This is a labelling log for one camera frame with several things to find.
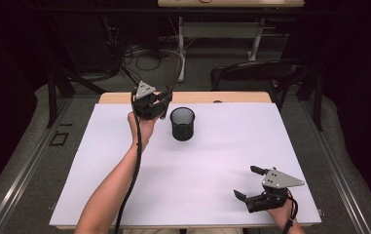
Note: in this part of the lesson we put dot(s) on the person's left hand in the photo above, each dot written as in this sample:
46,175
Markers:
144,131

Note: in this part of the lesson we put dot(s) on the white table mat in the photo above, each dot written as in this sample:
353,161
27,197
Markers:
205,165

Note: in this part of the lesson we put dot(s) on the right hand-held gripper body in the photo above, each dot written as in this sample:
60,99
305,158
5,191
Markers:
278,180

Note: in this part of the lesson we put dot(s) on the white-legged wooden desk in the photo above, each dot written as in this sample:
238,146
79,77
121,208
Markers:
231,3

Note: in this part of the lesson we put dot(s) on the black chair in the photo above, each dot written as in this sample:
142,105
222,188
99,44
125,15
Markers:
257,70

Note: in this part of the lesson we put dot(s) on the person's right hand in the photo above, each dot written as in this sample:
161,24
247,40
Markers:
283,216

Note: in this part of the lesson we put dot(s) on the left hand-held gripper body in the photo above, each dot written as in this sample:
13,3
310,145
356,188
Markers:
145,104

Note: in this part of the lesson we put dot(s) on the black metal stand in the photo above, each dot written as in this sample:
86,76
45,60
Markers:
52,97

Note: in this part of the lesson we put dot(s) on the aluminium floor rail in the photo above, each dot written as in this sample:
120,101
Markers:
27,165
335,169

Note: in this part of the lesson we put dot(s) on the black mesh pen holder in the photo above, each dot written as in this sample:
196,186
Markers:
182,128

